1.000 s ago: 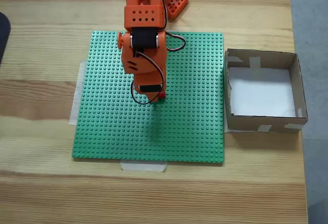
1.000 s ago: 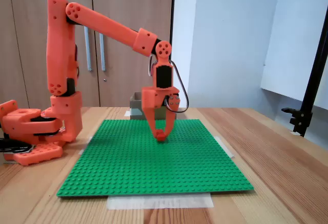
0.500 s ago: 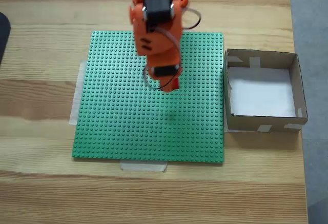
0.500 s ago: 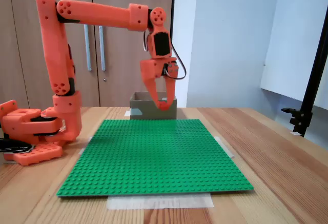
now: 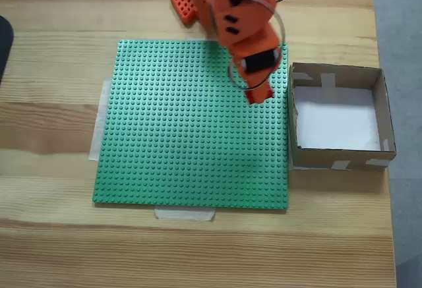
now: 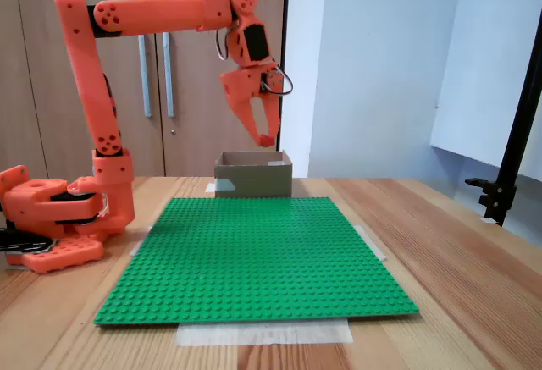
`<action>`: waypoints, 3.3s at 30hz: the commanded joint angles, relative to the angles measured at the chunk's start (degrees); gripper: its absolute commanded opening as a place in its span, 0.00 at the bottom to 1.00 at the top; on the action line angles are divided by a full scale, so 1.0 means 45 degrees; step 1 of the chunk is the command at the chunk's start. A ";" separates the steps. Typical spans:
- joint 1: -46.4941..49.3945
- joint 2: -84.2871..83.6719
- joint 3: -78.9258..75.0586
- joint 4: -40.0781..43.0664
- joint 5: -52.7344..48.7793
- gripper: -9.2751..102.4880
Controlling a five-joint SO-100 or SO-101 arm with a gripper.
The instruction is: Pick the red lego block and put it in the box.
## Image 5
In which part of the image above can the green lego baseplate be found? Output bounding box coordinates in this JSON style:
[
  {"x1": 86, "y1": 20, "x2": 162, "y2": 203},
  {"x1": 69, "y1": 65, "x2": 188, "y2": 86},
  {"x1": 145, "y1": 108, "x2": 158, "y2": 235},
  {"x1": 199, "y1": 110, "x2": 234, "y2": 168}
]
[{"x1": 92, "y1": 39, "x2": 290, "y2": 214}]

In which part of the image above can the open cardboard box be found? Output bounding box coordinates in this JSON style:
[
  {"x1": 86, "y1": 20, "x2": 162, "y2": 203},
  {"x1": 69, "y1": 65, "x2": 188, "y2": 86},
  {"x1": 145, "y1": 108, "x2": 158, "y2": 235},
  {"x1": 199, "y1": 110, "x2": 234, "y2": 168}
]
[{"x1": 288, "y1": 62, "x2": 398, "y2": 172}]

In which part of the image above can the white paper sheet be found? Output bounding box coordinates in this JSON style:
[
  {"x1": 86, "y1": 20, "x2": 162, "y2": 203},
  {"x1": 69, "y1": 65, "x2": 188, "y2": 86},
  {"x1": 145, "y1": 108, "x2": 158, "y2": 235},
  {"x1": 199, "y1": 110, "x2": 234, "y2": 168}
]
[{"x1": 292, "y1": 85, "x2": 382, "y2": 152}]

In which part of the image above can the dark rounded object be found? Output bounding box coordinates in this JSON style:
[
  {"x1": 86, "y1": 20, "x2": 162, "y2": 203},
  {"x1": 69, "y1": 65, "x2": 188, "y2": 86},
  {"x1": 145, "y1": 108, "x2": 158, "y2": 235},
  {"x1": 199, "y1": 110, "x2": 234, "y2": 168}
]
[{"x1": 0, "y1": 14, "x2": 16, "y2": 84}]

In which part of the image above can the thin gripper motor cable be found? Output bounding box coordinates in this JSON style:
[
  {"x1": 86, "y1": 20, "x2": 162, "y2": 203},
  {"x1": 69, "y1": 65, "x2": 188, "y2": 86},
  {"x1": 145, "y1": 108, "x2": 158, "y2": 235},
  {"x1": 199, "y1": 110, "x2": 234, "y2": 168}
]
[{"x1": 226, "y1": 0, "x2": 296, "y2": 91}]

